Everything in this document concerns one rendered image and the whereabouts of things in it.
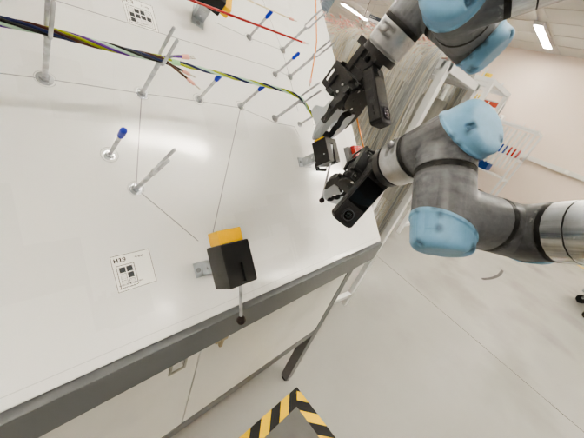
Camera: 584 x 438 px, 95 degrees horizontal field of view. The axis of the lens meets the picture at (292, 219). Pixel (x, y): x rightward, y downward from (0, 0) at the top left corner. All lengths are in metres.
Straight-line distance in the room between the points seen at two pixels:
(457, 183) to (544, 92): 8.53
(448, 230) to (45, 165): 0.49
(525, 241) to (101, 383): 0.55
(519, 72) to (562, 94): 1.06
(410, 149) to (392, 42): 0.23
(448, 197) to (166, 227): 0.39
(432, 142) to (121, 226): 0.43
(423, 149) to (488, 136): 0.07
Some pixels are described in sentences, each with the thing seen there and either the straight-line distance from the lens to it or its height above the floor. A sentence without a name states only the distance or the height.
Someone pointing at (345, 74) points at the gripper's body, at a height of 1.27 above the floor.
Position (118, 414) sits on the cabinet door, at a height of 0.65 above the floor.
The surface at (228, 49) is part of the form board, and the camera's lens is 0.69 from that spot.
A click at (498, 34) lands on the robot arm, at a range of 0.55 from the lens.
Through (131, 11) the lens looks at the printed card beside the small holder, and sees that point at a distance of 0.61.
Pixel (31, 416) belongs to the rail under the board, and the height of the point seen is 0.85.
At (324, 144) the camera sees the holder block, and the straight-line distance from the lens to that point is 0.63.
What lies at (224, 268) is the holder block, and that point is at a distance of 0.38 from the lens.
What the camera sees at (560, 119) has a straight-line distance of 8.72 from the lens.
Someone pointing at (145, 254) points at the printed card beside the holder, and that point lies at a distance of 0.44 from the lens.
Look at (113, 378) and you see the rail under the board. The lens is 0.45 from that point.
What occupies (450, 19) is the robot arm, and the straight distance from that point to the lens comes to 0.42.
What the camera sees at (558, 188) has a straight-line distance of 8.58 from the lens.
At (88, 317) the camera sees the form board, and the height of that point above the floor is 0.91.
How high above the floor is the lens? 1.25
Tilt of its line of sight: 28 degrees down
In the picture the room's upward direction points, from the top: 21 degrees clockwise
